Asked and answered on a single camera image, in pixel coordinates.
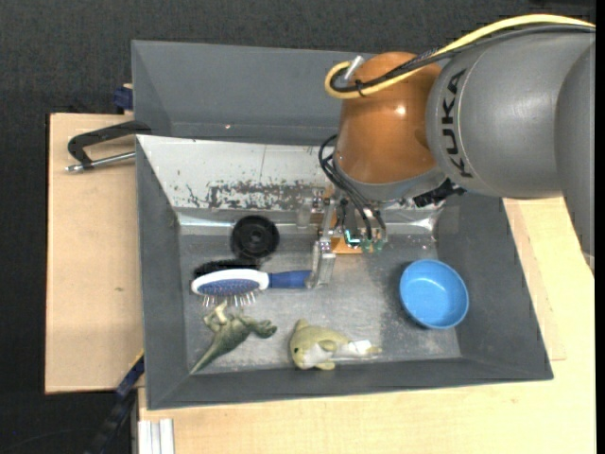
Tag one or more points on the green toy dinosaur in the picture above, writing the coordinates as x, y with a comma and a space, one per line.
231, 334

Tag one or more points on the blue bowl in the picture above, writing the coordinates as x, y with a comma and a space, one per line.
432, 296

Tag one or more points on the green plush toy animal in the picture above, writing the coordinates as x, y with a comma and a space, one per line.
314, 343

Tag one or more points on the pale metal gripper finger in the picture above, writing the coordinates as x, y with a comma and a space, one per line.
304, 216
324, 263

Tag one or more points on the black cylinder on white bracket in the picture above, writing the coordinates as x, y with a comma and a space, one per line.
432, 196

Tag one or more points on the blue and white hairbrush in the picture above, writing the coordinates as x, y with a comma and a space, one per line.
236, 284

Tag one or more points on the black round wheel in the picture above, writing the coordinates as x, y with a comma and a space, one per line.
255, 237

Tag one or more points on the grey metal bin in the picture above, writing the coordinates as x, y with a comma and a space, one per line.
359, 296

